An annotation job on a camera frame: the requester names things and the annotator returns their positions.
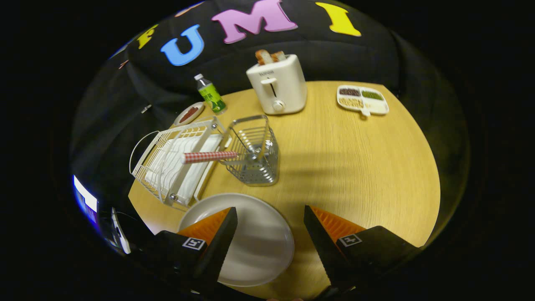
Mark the white toaster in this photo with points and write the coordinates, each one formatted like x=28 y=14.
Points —
x=288 y=88

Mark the black backdrop cloth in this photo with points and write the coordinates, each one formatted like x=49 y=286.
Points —
x=355 y=54

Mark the brown sausage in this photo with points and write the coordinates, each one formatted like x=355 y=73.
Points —
x=187 y=116
x=192 y=111

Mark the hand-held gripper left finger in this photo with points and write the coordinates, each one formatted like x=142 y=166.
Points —
x=219 y=246

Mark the bright screen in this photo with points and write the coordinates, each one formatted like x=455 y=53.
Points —
x=85 y=196

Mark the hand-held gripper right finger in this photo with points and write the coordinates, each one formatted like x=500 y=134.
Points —
x=324 y=246

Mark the white round plate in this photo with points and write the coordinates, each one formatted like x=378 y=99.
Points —
x=259 y=242

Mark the white clip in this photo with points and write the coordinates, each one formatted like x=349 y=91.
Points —
x=146 y=108

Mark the green label drink bottle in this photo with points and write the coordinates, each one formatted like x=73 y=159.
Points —
x=211 y=96

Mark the white divided bean dish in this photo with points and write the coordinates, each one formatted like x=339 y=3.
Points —
x=378 y=106

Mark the pink clip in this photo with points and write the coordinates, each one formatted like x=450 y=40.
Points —
x=123 y=64

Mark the small beige plate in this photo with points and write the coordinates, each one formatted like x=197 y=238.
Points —
x=196 y=118

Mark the toast slice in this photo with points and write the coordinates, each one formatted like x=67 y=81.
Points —
x=279 y=56
x=263 y=56

